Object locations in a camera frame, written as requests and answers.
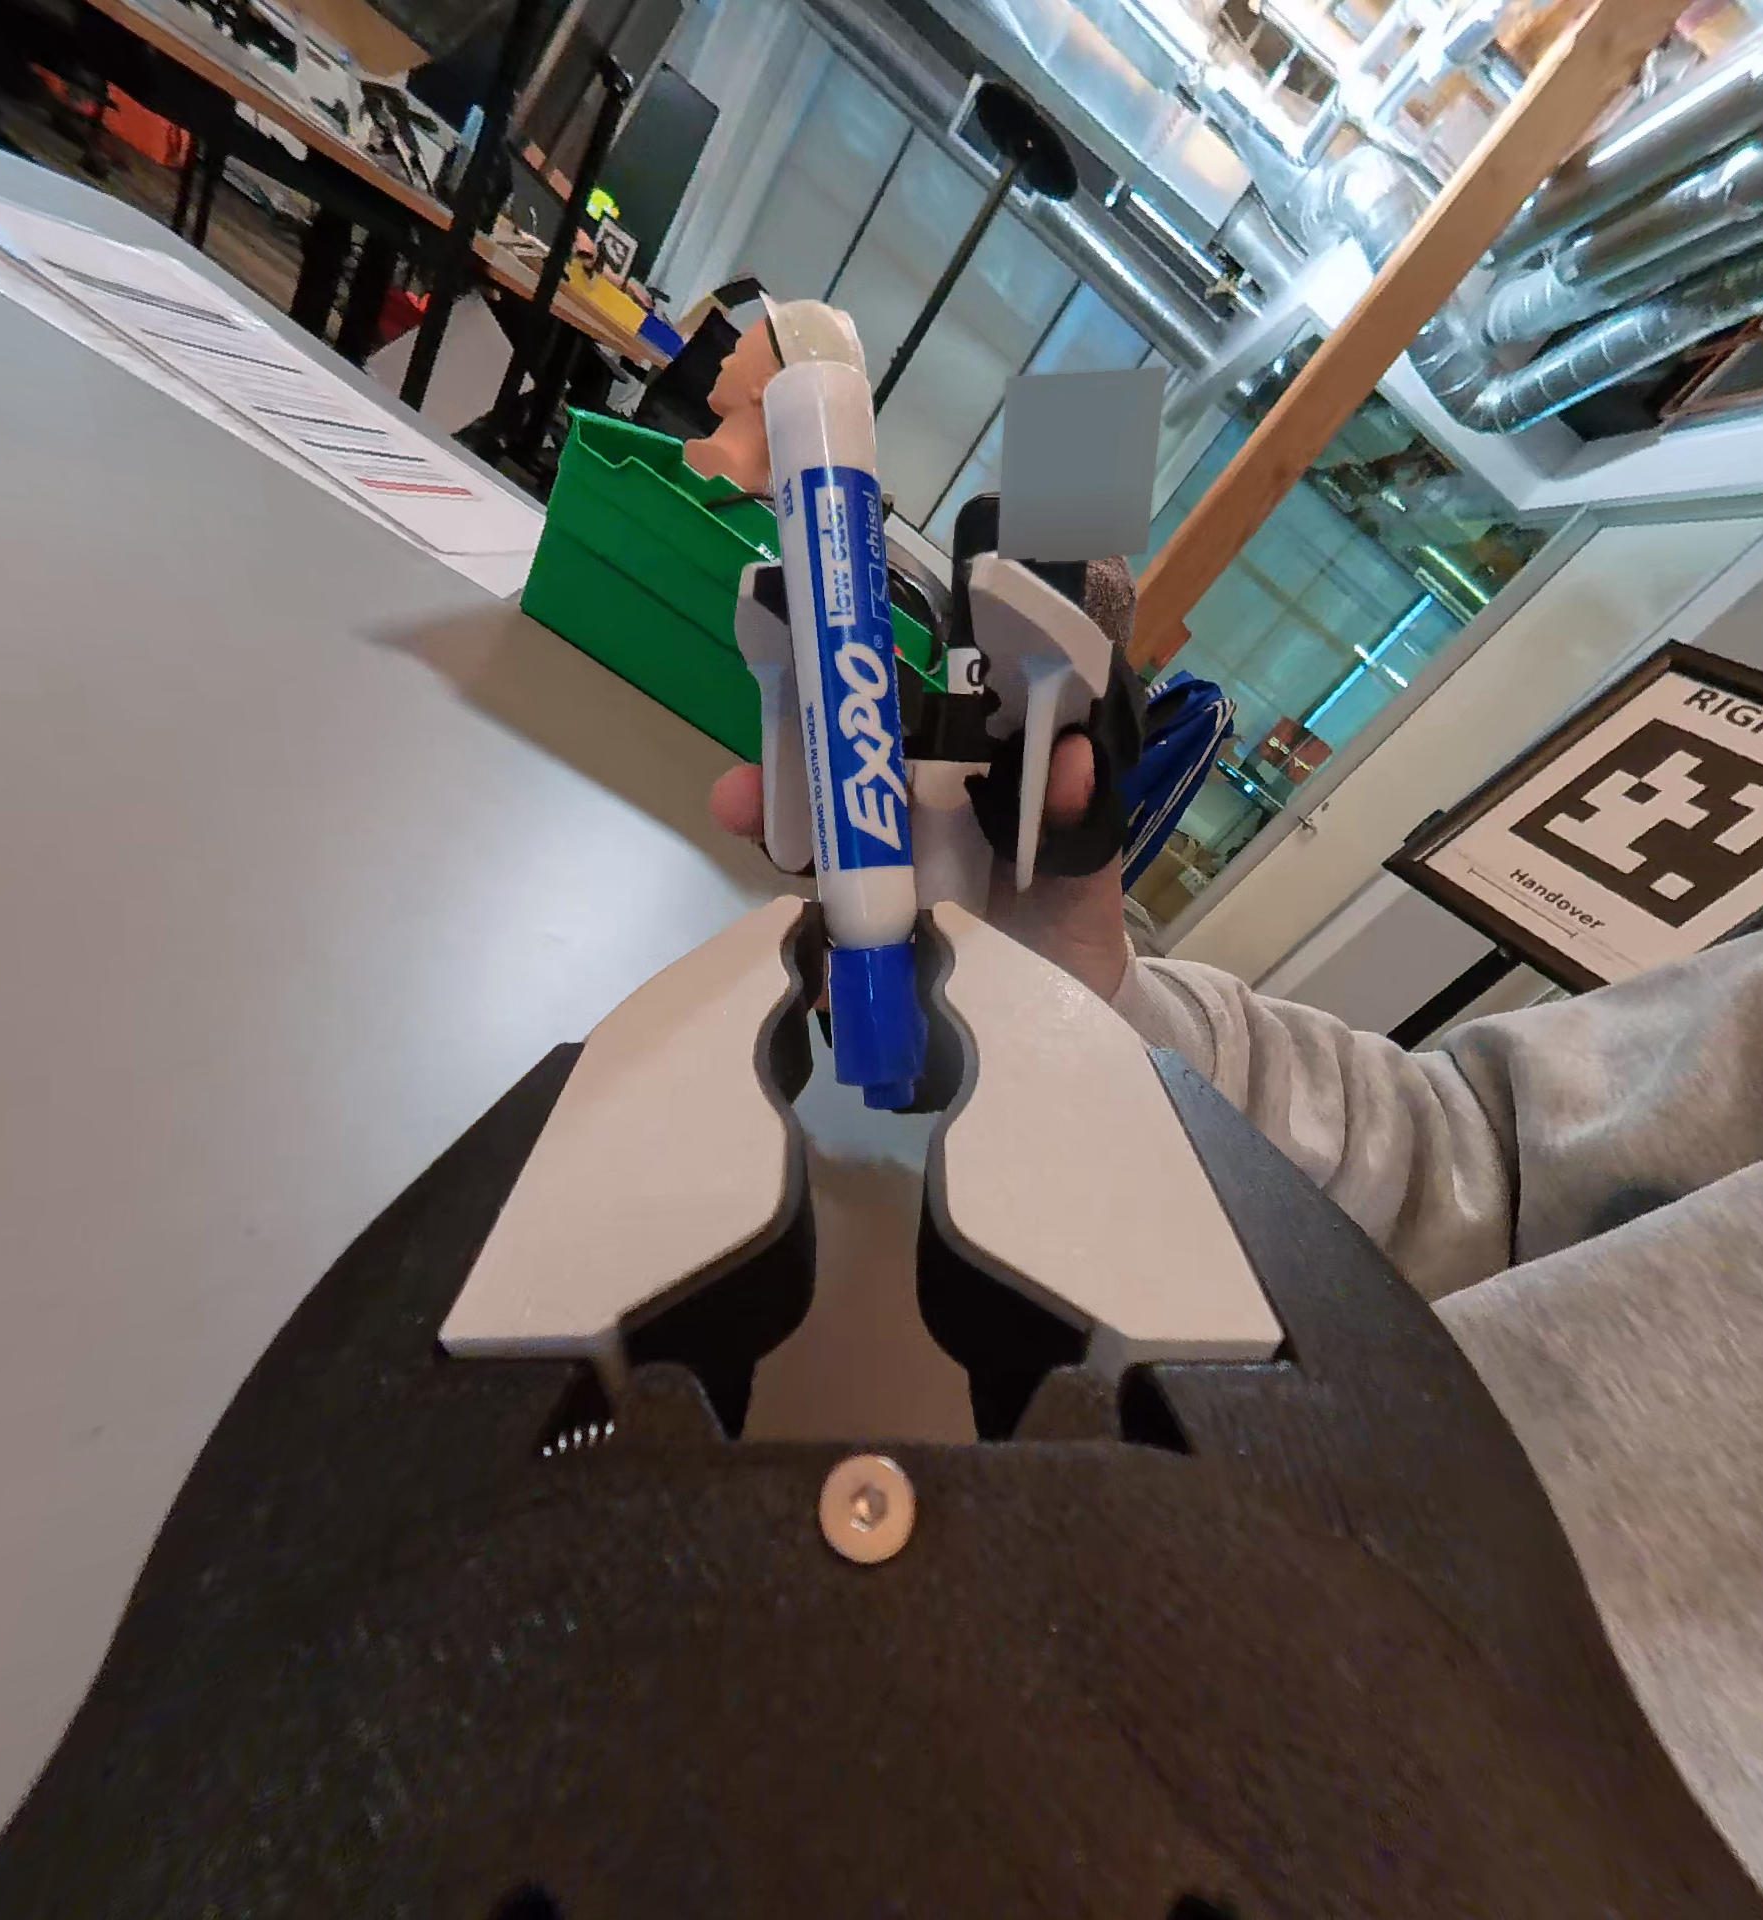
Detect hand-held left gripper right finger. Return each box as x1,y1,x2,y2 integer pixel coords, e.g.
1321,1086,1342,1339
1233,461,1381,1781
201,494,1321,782
917,899,1290,1441

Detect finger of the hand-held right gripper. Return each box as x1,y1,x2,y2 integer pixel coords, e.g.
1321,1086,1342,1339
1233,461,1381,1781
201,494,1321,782
964,548,1121,890
735,558,822,876

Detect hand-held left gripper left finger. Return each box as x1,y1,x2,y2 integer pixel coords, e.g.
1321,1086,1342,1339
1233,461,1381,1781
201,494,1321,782
437,893,821,1434

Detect blue whiteboard marker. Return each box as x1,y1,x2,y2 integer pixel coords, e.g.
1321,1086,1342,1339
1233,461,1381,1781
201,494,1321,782
756,359,925,1113

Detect person's right forearm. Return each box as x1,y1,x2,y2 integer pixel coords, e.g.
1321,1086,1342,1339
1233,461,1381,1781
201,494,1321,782
1113,898,1763,1311

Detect person's right hand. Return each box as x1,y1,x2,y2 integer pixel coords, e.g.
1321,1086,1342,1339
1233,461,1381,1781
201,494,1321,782
710,733,1141,1010

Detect blue jacket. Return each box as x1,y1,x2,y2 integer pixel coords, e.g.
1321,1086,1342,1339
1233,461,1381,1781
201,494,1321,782
1121,670,1242,890

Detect green plastic bin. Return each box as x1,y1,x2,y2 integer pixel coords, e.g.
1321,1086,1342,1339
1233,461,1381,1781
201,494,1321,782
518,406,980,770

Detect white hard hat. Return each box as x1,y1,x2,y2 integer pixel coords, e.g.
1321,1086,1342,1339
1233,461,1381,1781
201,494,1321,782
754,295,871,378

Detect mannequin head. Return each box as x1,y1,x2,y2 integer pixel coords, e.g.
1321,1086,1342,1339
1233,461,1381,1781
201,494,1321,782
683,318,785,485

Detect black floor lamp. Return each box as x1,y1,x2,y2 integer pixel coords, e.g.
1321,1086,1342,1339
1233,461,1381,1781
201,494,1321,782
881,78,1081,413

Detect black sign stand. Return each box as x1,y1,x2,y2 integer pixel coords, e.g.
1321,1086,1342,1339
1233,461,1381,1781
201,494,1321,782
1384,942,1524,1054

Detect black monitor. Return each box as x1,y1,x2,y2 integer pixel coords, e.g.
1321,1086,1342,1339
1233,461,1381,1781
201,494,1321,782
586,66,720,287

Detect framed black-white tag sign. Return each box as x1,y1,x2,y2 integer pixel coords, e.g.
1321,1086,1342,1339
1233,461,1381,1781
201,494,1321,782
1381,640,1763,999

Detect printed paper sheet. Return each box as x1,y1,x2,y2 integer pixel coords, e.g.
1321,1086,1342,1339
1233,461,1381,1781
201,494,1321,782
0,177,549,601

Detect silver ventilation ducts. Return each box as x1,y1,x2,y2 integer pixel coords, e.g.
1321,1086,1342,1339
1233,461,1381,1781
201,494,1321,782
956,0,1763,438

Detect wooden workbench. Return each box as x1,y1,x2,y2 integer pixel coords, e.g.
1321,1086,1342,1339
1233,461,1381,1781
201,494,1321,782
79,0,688,453

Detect wooden post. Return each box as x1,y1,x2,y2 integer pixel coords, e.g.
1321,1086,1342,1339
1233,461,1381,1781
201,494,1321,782
1127,0,1700,671

